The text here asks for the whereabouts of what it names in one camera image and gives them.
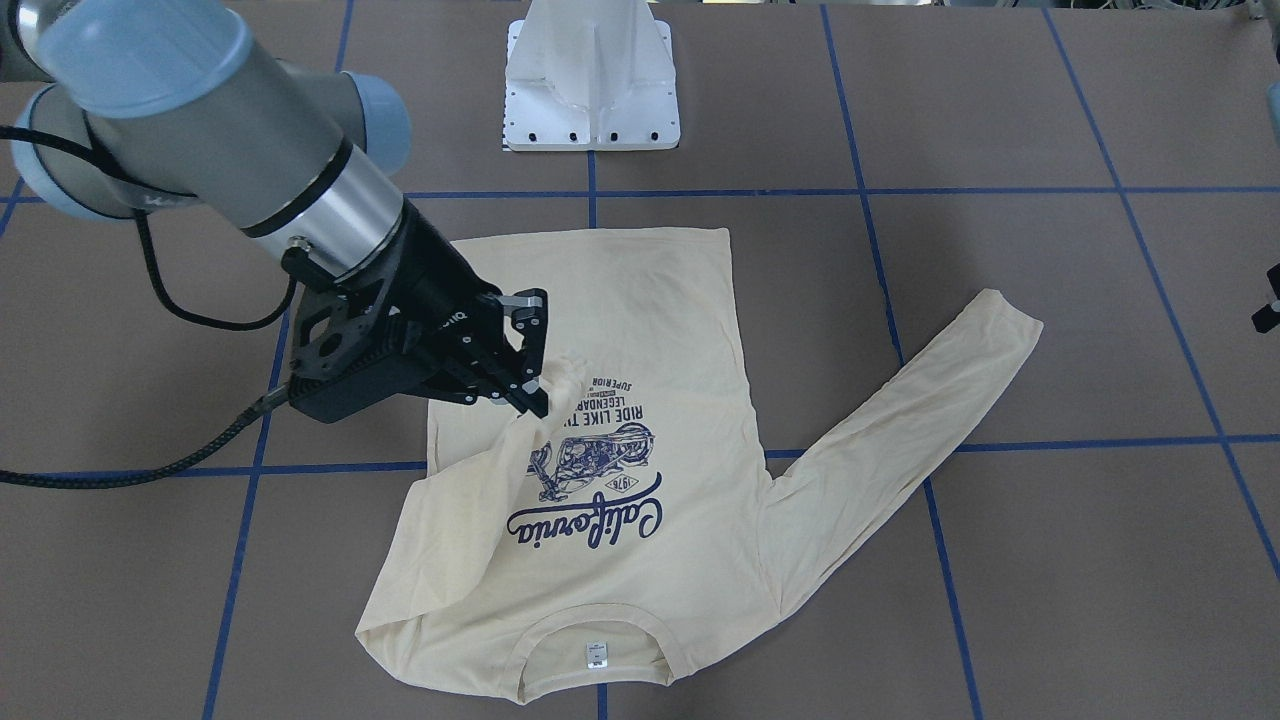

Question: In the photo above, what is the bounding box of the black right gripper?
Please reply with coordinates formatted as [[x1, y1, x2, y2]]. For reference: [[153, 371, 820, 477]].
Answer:
[[390, 200, 550, 418]]

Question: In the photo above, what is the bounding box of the cream long-sleeve printed shirt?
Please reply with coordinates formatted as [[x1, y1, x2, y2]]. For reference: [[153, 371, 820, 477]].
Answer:
[[355, 228, 1043, 705]]

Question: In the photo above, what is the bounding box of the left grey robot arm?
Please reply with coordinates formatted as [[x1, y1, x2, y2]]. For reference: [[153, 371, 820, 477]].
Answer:
[[1251, 83, 1280, 334]]

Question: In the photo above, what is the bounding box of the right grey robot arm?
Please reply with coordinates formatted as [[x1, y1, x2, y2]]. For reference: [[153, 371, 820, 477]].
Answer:
[[3, 1, 548, 423]]

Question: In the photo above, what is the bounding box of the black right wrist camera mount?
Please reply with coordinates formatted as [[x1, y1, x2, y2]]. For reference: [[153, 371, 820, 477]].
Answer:
[[282, 242, 435, 424]]

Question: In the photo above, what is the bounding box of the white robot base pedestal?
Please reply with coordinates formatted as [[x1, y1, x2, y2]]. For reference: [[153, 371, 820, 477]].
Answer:
[[502, 1, 681, 152]]

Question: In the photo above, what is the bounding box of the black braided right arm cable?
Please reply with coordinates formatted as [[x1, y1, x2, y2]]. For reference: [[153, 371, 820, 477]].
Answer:
[[0, 126, 301, 489]]

